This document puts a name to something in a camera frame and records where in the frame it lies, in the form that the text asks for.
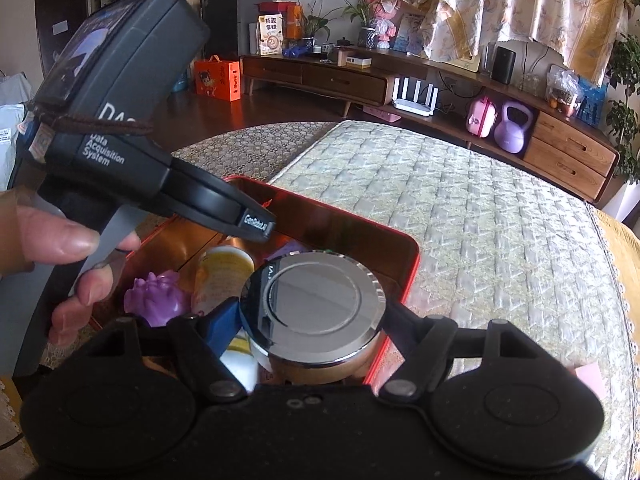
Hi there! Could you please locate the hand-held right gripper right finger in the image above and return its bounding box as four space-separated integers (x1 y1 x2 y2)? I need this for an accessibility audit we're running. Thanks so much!
376 300 532 402

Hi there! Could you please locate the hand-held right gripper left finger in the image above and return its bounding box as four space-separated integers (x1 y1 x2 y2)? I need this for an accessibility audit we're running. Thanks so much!
99 297 249 404

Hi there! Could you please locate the white and yellow bottle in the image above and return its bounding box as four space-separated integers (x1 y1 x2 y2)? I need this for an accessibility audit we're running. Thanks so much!
192 247 262 392

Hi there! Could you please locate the purple toy pig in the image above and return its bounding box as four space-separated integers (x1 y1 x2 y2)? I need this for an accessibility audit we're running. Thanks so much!
123 269 192 329

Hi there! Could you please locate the round steel tin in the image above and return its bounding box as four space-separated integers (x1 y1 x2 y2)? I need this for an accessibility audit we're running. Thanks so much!
238 252 387 377

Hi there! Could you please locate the red tin box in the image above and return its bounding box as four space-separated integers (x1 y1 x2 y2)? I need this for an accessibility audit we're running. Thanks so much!
89 174 422 387

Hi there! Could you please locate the person's left hand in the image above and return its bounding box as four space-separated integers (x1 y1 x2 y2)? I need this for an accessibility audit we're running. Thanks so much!
0 187 142 347

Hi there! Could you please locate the dark wooden door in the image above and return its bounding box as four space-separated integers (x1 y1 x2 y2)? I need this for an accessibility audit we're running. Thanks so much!
34 0 92 77

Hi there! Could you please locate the orange gift box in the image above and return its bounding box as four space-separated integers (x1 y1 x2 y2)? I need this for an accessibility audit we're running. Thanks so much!
193 55 242 103

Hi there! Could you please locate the beige quilted mat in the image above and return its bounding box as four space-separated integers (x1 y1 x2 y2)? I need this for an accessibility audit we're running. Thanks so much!
265 120 637 466

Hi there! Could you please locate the white bag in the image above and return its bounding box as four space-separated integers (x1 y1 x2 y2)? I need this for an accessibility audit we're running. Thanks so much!
0 72 37 192

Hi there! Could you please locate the black mini fridge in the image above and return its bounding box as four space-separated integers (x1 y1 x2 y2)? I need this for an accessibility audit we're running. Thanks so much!
202 0 274 62

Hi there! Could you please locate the printed snack bag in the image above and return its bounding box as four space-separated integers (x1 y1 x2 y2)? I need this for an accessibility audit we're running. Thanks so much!
257 13 285 56

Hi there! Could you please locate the orange carton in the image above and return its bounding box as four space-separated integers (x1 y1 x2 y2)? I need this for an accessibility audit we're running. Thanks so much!
284 3 305 41

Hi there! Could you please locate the pink soap block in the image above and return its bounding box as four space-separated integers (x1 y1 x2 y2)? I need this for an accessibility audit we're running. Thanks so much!
574 363 604 397

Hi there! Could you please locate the pink flat object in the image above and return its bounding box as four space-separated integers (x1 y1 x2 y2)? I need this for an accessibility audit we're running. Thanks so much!
362 104 402 124

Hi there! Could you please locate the pink toy case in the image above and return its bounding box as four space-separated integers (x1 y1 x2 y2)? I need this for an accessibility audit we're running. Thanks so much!
465 93 499 139

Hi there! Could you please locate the purple kettlebell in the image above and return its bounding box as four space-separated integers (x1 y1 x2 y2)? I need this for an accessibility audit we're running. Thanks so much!
493 101 535 155

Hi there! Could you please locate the white router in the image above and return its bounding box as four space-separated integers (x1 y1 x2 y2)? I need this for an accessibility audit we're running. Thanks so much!
392 75 440 117

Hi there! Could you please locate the wooden TV cabinet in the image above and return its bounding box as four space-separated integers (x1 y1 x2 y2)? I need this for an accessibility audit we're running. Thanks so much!
239 44 622 207

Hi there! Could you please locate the potted plant in vase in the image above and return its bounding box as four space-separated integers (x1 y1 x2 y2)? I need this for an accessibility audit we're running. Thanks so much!
339 0 382 51

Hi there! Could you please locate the white plant pot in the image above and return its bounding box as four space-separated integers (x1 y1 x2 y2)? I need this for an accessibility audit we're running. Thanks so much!
616 179 640 222

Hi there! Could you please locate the black speaker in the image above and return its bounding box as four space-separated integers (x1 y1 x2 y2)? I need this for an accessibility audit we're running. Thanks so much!
490 46 518 85

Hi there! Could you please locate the pink doll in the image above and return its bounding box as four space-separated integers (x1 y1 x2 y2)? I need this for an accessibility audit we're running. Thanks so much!
366 0 407 52

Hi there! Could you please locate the clear plastic bag of fruit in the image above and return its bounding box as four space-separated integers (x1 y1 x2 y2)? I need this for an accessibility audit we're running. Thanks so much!
545 68 584 119

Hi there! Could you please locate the blue box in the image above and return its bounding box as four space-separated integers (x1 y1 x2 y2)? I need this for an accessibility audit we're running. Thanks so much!
574 74 609 129

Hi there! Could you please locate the green leafy houseplant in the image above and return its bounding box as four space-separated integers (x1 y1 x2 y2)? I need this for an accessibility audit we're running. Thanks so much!
604 34 640 187

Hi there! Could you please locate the floral curtain cloth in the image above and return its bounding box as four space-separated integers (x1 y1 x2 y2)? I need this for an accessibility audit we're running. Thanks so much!
424 0 637 74

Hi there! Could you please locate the picture frame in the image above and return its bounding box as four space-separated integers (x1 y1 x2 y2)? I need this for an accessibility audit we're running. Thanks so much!
394 12 427 57

